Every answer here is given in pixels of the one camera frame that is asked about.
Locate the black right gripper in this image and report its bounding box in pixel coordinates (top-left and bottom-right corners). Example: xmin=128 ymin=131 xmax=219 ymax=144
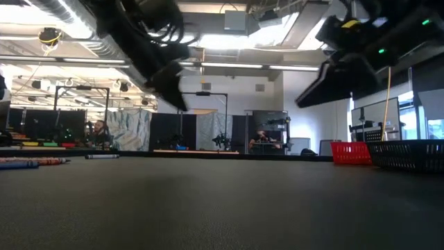
xmin=295 ymin=17 xmax=400 ymax=108

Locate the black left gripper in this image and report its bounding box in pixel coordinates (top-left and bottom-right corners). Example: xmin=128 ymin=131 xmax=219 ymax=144
xmin=137 ymin=37 xmax=190 ymax=112

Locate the blue crayon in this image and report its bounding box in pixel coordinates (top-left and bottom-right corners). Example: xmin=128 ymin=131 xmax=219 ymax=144
xmin=85 ymin=153 xmax=121 ymax=160
xmin=0 ymin=161 xmax=40 ymax=170

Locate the black partition panel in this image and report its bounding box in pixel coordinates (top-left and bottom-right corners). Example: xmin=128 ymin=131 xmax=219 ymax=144
xmin=8 ymin=109 xmax=87 ymax=143
xmin=148 ymin=112 xmax=197 ymax=152

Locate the grey curtain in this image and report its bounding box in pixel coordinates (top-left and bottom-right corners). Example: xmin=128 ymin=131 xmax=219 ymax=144
xmin=196 ymin=111 xmax=234 ymax=151

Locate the blue patterned curtain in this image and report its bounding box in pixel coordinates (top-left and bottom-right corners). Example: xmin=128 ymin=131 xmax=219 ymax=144
xmin=106 ymin=109 xmax=153 ymax=152

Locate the grey chair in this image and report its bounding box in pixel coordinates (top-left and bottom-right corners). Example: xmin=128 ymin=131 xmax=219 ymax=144
xmin=318 ymin=139 xmax=333 ymax=156

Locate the red plastic basket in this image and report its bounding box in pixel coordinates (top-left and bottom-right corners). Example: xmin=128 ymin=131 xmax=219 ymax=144
xmin=329 ymin=141 xmax=373 ymax=165

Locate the grey bin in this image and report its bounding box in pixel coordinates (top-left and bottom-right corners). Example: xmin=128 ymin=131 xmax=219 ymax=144
xmin=288 ymin=137 xmax=312 ymax=156

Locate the ceiling light strip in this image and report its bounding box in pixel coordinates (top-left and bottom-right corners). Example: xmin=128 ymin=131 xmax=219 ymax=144
xmin=180 ymin=61 xmax=320 ymax=72
xmin=0 ymin=54 xmax=131 ymax=69

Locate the wooden background table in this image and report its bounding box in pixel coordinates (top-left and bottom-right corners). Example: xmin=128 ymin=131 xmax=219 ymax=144
xmin=152 ymin=149 xmax=240 ymax=155

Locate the person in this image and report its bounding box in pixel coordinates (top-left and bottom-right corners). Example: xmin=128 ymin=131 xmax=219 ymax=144
xmin=85 ymin=119 xmax=112 ymax=149
xmin=248 ymin=130 xmax=282 ymax=147

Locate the grey ceiling box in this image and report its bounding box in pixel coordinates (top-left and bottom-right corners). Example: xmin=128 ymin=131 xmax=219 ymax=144
xmin=223 ymin=9 xmax=249 ymax=32

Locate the black plastic basket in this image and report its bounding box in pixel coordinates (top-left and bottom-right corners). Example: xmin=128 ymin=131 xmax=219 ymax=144
xmin=366 ymin=139 xmax=444 ymax=174

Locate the black table mat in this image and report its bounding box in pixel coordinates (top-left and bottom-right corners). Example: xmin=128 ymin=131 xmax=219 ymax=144
xmin=0 ymin=154 xmax=444 ymax=250

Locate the orange crayon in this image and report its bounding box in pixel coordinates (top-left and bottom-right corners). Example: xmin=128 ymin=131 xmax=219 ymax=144
xmin=0 ymin=158 xmax=71 ymax=166

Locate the black gantry frame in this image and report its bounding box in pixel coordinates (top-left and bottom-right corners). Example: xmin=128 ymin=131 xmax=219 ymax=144
xmin=53 ymin=85 xmax=111 ymax=151
xmin=176 ymin=91 xmax=229 ymax=151

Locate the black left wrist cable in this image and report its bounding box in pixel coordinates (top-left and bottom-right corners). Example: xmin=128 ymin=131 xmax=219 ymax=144
xmin=138 ymin=13 xmax=200 ymax=48

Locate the yellow hanging cable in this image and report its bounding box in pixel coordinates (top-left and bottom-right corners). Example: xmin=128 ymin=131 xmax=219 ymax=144
xmin=380 ymin=66 xmax=393 ymax=142

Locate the yellow ceiling cable reel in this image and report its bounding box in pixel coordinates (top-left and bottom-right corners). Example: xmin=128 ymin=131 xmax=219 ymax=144
xmin=37 ymin=26 xmax=63 ymax=48

